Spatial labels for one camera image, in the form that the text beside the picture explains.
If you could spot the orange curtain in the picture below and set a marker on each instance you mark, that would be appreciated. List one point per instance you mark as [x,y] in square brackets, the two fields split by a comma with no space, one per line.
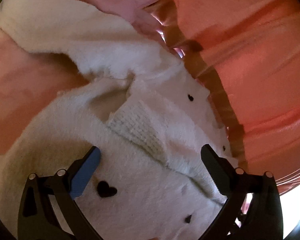
[247,54]

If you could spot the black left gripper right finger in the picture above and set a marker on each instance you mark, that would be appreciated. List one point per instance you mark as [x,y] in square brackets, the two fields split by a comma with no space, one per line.
[252,209]

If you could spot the white fluffy sweater black hearts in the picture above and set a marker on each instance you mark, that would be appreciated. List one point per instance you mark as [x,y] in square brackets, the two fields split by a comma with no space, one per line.
[141,108]

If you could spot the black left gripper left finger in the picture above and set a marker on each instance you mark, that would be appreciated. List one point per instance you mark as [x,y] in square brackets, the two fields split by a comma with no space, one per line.
[36,217]

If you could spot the pink bed sheet white flowers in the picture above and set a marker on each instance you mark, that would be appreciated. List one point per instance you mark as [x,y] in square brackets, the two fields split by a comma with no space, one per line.
[28,83]

